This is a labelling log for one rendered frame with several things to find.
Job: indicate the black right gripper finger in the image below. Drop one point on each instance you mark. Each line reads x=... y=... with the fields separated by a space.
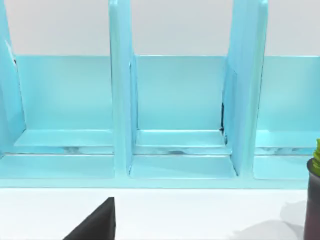
x=100 y=222

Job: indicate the light blue rack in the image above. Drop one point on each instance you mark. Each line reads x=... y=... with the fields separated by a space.
x=175 y=100

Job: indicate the dark grey plant pot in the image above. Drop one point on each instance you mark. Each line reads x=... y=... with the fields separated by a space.
x=312 y=207

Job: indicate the green plant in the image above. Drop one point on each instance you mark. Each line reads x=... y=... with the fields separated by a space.
x=317 y=155

